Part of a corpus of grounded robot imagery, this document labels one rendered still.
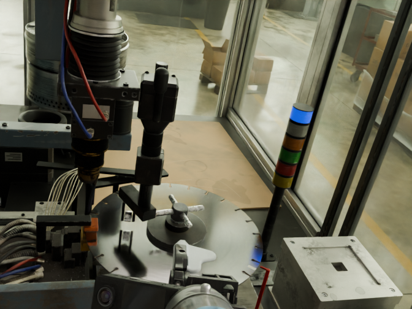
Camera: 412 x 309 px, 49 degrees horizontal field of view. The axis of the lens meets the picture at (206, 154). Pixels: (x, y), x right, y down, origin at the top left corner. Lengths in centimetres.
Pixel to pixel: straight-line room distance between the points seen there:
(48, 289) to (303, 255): 52
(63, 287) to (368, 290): 57
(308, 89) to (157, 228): 67
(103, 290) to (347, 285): 53
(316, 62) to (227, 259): 67
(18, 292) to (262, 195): 90
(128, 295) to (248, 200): 87
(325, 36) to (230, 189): 52
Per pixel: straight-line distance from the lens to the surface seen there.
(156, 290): 53
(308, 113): 96
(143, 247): 81
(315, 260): 97
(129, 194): 80
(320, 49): 129
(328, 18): 128
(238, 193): 139
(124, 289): 54
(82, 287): 67
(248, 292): 92
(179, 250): 60
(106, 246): 81
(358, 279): 97
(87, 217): 82
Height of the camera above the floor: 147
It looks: 27 degrees down
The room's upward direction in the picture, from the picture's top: 11 degrees clockwise
